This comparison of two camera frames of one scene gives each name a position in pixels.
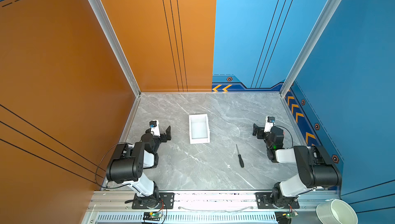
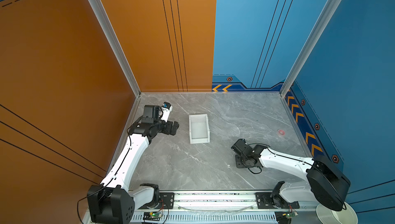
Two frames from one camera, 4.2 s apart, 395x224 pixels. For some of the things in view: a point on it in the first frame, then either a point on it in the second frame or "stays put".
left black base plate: [166, 201] stays put
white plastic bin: [199, 130] stays put
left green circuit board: [154, 216] stays put
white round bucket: [336, 211] stays put
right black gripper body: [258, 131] to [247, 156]
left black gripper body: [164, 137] to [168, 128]
